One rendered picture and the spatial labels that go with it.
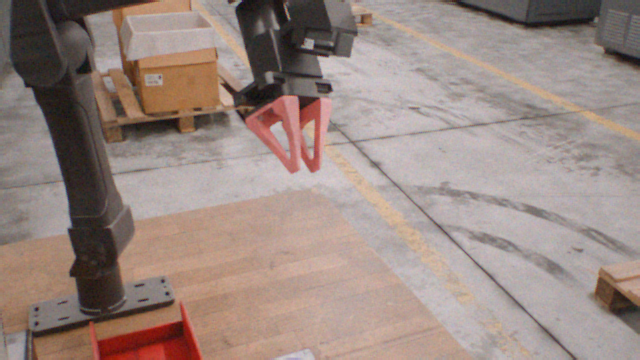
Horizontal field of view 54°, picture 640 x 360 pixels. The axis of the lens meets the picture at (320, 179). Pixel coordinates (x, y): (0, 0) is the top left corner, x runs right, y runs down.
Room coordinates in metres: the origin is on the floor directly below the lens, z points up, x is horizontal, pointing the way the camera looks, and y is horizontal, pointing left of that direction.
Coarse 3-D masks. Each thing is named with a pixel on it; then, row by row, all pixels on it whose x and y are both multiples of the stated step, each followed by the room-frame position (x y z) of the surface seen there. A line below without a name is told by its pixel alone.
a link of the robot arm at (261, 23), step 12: (252, 0) 0.71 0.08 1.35; (264, 0) 0.71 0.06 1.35; (276, 0) 0.72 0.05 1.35; (240, 12) 0.71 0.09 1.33; (252, 12) 0.70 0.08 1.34; (264, 12) 0.70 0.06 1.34; (276, 12) 0.71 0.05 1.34; (288, 12) 0.70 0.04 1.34; (240, 24) 0.71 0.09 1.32; (252, 24) 0.70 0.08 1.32; (264, 24) 0.69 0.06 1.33; (276, 24) 0.70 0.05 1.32; (252, 36) 0.69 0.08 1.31
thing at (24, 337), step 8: (8, 336) 0.40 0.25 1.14; (16, 336) 0.40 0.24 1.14; (24, 336) 0.40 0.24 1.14; (32, 336) 0.40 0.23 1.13; (8, 344) 0.39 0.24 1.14; (16, 344) 0.39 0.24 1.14; (24, 344) 0.39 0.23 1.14; (32, 344) 0.40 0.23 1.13; (8, 352) 0.38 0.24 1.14; (16, 352) 0.38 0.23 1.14; (24, 352) 0.38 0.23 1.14; (32, 352) 0.39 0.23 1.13
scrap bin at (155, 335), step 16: (176, 320) 0.68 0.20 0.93; (112, 336) 0.65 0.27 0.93; (128, 336) 0.65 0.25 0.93; (144, 336) 0.66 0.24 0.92; (160, 336) 0.67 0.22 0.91; (176, 336) 0.68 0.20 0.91; (192, 336) 0.61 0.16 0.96; (96, 352) 0.58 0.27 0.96; (112, 352) 0.65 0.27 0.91; (128, 352) 0.65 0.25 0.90; (144, 352) 0.65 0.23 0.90; (160, 352) 0.65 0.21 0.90; (176, 352) 0.65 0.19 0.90; (192, 352) 0.62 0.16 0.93
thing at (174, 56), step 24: (144, 24) 4.23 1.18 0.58; (168, 24) 4.28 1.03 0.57; (192, 24) 4.33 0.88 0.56; (144, 48) 3.69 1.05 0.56; (168, 48) 3.73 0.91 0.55; (192, 48) 3.76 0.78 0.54; (144, 72) 3.70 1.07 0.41; (168, 72) 3.75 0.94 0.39; (192, 72) 3.80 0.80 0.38; (216, 72) 3.85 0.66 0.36; (144, 96) 3.70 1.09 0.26; (168, 96) 3.75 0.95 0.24; (192, 96) 3.80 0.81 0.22; (216, 96) 3.85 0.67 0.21
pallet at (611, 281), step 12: (612, 264) 2.01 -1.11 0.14; (624, 264) 2.01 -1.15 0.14; (636, 264) 2.01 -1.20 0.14; (600, 276) 1.99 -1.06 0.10; (612, 276) 1.93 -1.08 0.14; (624, 276) 1.93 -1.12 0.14; (636, 276) 1.94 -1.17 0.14; (600, 288) 1.97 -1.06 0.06; (612, 288) 1.92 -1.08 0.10; (624, 288) 1.88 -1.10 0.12; (636, 288) 1.85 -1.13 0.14; (600, 300) 1.96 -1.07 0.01; (612, 300) 1.92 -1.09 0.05; (624, 300) 1.94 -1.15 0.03; (636, 300) 1.81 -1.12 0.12
